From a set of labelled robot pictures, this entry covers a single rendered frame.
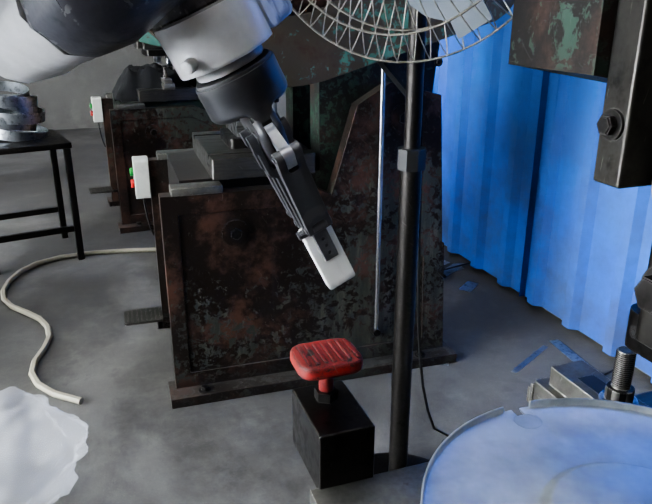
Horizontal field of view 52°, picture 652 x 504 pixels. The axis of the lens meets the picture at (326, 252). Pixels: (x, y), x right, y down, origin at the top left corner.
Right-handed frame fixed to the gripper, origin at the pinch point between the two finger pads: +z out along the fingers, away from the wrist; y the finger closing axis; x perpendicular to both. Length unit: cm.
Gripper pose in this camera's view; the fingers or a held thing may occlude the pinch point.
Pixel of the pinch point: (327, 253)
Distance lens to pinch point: 66.6
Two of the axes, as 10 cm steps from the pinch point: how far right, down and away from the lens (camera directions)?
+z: 4.1, 8.0, 4.5
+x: 8.5, -5.1, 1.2
